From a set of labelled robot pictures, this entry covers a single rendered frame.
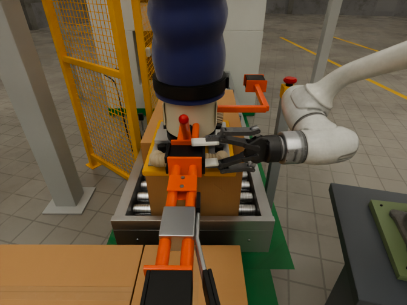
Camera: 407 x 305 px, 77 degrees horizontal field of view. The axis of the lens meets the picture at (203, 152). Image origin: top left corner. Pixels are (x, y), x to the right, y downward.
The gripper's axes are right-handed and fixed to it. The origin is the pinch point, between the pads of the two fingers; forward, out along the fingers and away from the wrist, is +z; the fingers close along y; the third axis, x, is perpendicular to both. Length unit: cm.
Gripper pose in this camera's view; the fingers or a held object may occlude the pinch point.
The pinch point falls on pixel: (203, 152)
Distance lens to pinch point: 67.4
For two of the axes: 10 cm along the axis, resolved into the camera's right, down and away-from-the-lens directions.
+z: -9.9, 0.6, -0.9
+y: 0.0, 8.4, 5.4
